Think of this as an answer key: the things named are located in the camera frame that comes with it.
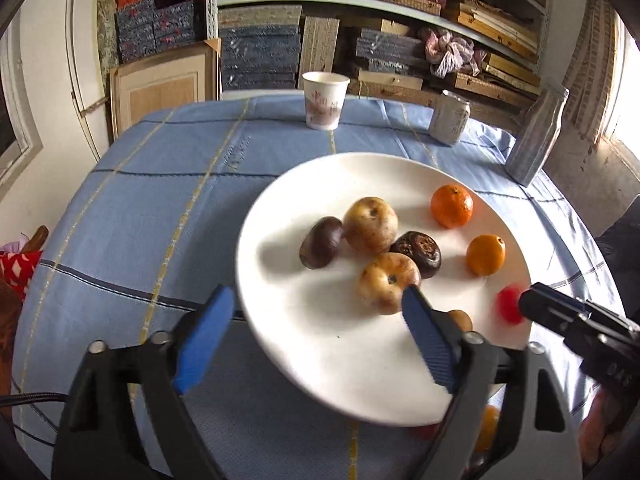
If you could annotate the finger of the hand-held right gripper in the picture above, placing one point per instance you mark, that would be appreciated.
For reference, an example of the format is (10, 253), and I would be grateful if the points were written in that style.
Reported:
(560, 297)
(545, 312)

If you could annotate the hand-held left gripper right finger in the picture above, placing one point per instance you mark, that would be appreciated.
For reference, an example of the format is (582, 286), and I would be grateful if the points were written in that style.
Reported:
(430, 345)

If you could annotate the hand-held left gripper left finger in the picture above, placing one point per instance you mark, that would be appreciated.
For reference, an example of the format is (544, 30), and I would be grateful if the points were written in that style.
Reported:
(205, 340)

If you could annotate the small tan round fruit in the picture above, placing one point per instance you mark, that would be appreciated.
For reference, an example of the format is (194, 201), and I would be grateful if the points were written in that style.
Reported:
(461, 320)

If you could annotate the tan purple-striped round fruit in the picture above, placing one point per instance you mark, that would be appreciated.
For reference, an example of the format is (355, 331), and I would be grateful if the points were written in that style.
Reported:
(385, 282)

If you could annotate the smooth orange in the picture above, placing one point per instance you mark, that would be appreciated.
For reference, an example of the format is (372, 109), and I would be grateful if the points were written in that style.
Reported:
(485, 255)

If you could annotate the dark brown water chestnut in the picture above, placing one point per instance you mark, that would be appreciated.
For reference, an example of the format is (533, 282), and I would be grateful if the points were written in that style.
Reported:
(417, 255)

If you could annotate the large bumpy mandarin orange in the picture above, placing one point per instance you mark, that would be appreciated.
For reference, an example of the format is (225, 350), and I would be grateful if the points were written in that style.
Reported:
(487, 427)

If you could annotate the white oval plate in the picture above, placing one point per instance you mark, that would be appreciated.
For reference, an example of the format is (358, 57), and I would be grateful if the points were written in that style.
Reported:
(320, 340)

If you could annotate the small pale speckled fruit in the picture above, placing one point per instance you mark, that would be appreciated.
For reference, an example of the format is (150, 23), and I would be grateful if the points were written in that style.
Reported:
(370, 224)

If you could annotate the small mandarin orange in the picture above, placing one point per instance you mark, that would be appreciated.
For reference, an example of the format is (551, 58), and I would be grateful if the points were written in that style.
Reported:
(451, 206)

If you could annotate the dark purple passion fruit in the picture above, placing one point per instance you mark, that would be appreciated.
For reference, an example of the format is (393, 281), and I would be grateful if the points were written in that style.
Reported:
(321, 244)

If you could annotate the person's right hand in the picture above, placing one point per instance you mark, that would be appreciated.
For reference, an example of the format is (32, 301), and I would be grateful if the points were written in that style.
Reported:
(602, 430)

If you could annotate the dark cloth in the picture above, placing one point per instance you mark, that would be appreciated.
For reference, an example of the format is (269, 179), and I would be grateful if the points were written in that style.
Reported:
(622, 245)

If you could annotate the blue checked tablecloth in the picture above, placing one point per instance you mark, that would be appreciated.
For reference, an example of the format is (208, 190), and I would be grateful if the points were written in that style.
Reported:
(150, 220)

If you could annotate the silver metal bottle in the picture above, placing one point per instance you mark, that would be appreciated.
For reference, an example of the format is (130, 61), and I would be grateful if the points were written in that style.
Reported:
(535, 145)

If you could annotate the red patterned cloth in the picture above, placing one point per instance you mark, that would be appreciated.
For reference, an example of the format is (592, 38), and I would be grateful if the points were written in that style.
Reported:
(20, 272)

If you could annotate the white drink can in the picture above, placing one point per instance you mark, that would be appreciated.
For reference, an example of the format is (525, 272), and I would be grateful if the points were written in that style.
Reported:
(449, 120)

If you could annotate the bright window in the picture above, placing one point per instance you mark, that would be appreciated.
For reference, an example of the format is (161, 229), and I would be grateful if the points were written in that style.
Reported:
(627, 95)

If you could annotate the purple cloth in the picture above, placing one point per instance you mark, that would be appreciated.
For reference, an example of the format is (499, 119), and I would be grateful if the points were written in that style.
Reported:
(10, 247)

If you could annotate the bamboo curtain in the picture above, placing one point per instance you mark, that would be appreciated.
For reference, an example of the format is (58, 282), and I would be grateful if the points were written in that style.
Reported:
(590, 70)

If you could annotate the stack of yellow wooden boxes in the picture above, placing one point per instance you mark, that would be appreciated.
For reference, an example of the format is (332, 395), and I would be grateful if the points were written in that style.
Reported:
(500, 65)

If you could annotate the white paper cup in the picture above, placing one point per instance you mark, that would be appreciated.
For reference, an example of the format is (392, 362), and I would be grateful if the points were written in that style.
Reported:
(325, 102)

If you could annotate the pink cloth bundle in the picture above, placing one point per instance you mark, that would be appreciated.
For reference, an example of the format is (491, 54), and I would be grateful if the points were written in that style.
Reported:
(450, 52)

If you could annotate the grey framed window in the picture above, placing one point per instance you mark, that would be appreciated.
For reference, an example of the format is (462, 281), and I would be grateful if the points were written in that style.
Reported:
(15, 125)

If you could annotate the stack of grey-blue boxes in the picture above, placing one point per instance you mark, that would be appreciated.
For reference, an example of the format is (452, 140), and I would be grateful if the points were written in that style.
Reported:
(260, 50)

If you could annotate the white leaning board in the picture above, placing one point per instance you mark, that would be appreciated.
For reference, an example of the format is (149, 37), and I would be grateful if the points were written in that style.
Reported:
(85, 70)

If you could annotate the stack of dark blue boxes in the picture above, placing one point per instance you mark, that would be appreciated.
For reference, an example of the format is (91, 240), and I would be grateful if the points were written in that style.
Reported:
(390, 50)

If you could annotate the upright woven straw boxes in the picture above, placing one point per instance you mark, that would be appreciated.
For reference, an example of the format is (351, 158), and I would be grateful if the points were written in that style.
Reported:
(319, 52)

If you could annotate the stack of blue patterned boxes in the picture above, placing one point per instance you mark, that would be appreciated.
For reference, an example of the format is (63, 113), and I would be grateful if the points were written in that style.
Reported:
(155, 30)

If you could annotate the white metal shelf rack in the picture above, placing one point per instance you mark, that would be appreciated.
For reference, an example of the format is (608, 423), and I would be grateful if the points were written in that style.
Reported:
(211, 20)

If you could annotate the grey marble slab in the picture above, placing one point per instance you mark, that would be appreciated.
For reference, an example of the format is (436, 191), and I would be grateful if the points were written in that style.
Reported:
(106, 20)

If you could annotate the wooden picture frame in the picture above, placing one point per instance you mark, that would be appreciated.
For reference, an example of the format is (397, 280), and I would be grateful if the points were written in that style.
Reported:
(160, 90)

